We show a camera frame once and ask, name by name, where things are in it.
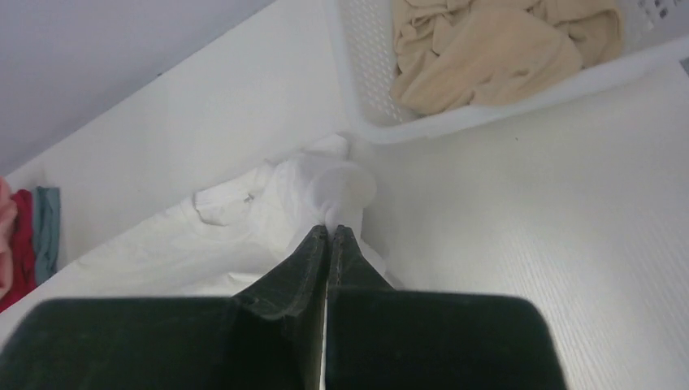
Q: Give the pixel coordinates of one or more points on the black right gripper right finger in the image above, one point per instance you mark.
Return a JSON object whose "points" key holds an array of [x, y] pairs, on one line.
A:
{"points": [[378, 337]]}

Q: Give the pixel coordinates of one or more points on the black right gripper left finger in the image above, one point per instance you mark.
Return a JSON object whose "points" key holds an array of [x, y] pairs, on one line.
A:
{"points": [[268, 336]]}

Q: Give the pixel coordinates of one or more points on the white t-shirt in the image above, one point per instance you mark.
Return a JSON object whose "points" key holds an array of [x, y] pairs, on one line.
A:
{"points": [[221, 239]]}

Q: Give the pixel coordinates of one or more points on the red folded t-shirt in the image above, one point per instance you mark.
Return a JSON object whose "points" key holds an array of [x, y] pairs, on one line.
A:
{"points": [[23, 257]]}

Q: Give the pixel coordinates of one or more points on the teal folded t-shirt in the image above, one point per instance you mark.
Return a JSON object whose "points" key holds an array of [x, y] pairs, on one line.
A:
{"points": [[46, 220]]}

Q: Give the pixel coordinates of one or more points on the beige crumpled t-shirt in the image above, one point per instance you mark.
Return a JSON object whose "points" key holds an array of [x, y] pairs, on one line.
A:
{"points": [[451, 54]]}

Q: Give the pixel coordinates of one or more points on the pink folded t-shirt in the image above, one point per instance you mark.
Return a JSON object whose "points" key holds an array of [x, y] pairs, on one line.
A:
{"points": [[8, 215]]}

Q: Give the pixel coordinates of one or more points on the white plastic laundry basket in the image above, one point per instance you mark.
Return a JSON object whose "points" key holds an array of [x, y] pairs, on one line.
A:
{"points": [[656, 33]]}

